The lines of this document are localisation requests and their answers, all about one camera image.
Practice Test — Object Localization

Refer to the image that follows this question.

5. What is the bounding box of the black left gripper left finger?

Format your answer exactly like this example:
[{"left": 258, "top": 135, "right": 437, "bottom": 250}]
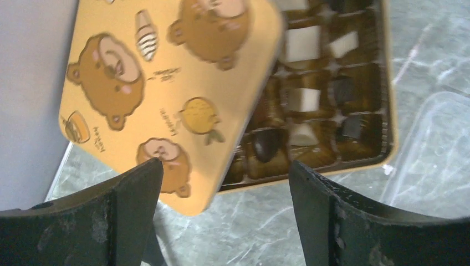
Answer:
[{"left": 1, "top": 158, "right": 164, "bottom": 265}]

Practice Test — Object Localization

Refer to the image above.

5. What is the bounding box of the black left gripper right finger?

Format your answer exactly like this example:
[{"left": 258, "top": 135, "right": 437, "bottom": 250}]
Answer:
[{"left": 288, "top": 161, "right": 469, "bottom": 266}]

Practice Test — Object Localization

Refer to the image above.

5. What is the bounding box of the dark round chocolate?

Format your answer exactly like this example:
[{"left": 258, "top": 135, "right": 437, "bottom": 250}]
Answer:
[{"left": 252, "top": 128, "right": 285, "bottom": 163}]

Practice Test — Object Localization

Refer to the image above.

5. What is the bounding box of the gold chocolate tin box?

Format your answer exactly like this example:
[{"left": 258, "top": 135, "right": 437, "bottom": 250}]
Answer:
[{"left": 219, "top": 1, "right": 397, "bottom": 193}]

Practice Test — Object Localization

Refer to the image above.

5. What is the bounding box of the silver tin lid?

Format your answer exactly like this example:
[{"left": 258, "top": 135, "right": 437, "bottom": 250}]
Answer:
[{"left": 58, "top": 1, "right": 284, "bottom": 216}]

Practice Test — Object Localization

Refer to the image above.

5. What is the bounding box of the white cube chocolate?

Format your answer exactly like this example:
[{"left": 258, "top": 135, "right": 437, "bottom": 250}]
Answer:
[
  {"left": 329, "top": 31, "right": 359, "bottom": 59},
  {"left": 285, "top": 25, "right": 321, "bottom": 63},
  {"left": 288, "top": 88, "right": 321, "bottom": 112}
]

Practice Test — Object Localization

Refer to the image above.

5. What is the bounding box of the white oval chocolate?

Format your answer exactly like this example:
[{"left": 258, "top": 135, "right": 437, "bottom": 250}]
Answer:
[{"left": 288, "top": 123, "right": 320, "bottom": 146}]

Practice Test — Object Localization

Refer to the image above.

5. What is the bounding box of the clear plastic tray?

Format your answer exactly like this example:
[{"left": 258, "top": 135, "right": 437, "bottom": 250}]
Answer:
[{"left": 380, "top": 91, "right": 469, "bottom": 219}]

